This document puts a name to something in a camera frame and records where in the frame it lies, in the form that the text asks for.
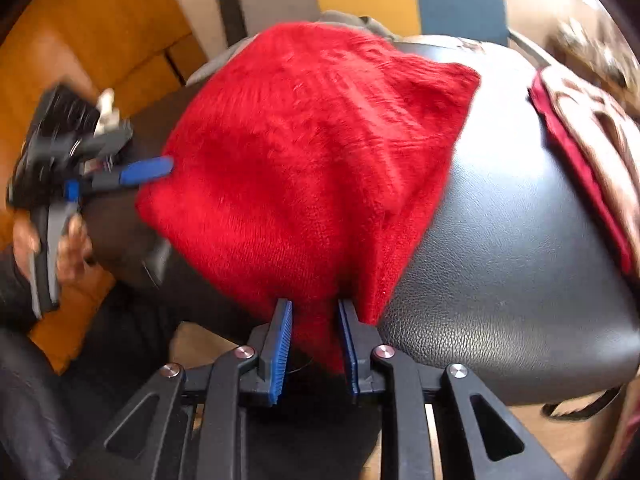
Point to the person's black jacket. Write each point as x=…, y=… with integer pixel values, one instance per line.
x=40, y=410

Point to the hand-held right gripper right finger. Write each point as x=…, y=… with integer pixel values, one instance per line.
x=351, y=355

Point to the person's black trousers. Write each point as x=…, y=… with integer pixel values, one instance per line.
x=125, y=330

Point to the person's left hand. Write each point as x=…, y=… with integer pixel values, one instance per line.
x=75, y=255

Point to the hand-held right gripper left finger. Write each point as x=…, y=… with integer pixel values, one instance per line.
x=280, y=352

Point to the grey sweatshirt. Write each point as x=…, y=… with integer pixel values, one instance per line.
x=215, y=65

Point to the black leather stool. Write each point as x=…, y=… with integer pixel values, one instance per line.
x=500, y=260

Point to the person's left forearm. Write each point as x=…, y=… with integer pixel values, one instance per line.
x=15, y=290

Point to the dark red printed cloth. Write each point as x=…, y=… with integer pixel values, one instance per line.
x=565, y=125

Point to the red knit sweater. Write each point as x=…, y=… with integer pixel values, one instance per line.
x=300, y=160

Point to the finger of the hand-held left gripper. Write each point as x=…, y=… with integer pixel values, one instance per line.
x=145, y=169

